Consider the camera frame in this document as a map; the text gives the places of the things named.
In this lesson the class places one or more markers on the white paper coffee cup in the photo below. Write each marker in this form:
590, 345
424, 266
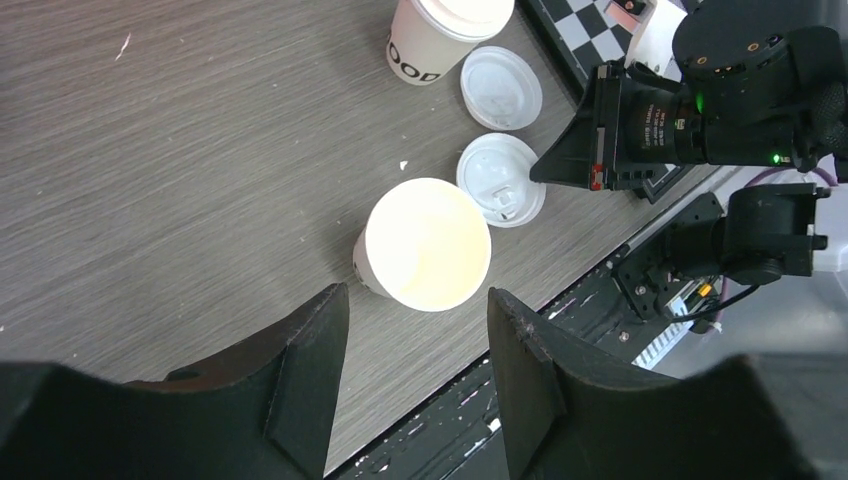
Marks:
418, 52

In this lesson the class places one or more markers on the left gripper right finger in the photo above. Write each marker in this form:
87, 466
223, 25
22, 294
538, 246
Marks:
569, 410

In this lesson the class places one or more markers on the white plastic cup lid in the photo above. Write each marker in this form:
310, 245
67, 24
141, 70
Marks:
466, 20

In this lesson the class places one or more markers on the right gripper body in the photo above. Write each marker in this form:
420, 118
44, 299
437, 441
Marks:
595, 151

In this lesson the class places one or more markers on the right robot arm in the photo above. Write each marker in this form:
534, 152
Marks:
734, 83

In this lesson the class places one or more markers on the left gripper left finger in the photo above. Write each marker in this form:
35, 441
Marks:
262, 408

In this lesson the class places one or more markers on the black white checkerboard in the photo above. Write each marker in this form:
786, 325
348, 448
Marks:
580, 35

